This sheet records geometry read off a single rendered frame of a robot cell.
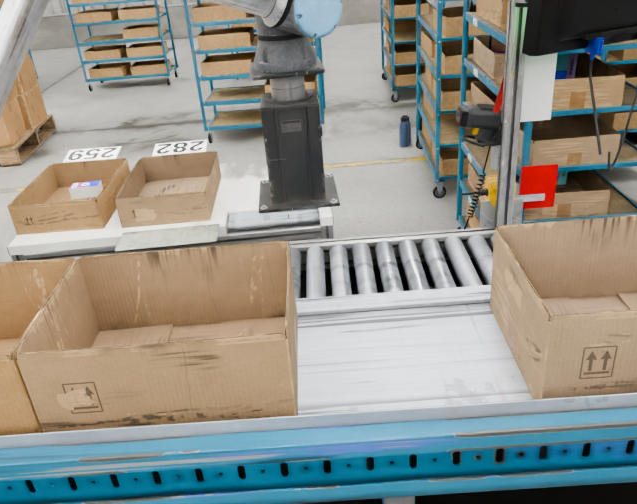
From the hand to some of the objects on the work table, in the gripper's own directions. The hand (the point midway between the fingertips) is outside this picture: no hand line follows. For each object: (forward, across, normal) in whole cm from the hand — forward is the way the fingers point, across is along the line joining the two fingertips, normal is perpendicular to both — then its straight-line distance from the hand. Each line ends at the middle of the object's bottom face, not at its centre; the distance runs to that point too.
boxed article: (+5, -9, -76) cm, 76 cm away
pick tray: (+5, -42, -67) cm, 79 cm away
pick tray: (+5, -9, -67) cm, 68 cm away
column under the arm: (+5, -84, -64) cm, 106 cm away
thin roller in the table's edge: (+7, -76, -48) cm, 90 cm away
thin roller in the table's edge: (+7, -76, -46) cm, 89 cm away
